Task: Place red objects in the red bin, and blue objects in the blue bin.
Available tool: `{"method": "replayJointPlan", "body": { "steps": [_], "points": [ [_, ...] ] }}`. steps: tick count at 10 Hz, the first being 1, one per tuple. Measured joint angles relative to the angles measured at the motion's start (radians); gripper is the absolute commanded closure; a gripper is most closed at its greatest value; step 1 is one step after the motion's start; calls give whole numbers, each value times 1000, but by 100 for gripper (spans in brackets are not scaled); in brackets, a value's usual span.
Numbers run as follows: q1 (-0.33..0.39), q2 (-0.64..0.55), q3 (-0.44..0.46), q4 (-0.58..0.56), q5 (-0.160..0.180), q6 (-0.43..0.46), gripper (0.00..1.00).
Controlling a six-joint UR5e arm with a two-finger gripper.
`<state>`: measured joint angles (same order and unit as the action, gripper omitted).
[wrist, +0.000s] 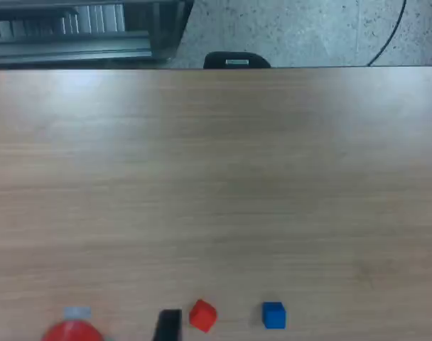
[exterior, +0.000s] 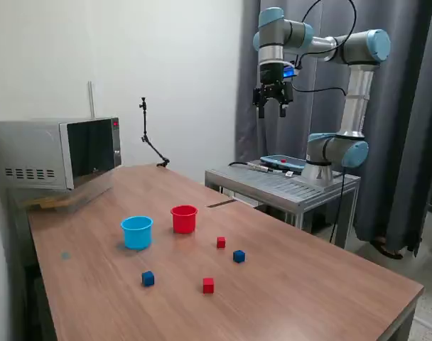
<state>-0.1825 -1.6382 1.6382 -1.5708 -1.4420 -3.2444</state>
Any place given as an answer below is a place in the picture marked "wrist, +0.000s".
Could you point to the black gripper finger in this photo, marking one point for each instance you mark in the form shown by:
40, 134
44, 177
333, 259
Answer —
170, 327

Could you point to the red cube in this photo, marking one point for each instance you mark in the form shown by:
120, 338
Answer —
202, 316

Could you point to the blue cube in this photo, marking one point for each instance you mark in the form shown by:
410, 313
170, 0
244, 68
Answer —
274, 315

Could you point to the blue tape piece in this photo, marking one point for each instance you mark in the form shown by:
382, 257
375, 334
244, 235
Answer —
77, 313

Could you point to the red plastic cup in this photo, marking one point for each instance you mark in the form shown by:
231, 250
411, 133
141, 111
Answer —
72, 332

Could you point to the black base with silver label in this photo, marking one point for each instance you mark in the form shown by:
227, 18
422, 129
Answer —
216, 60

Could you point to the grey metal side table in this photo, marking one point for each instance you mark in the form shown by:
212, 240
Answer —
95, 46

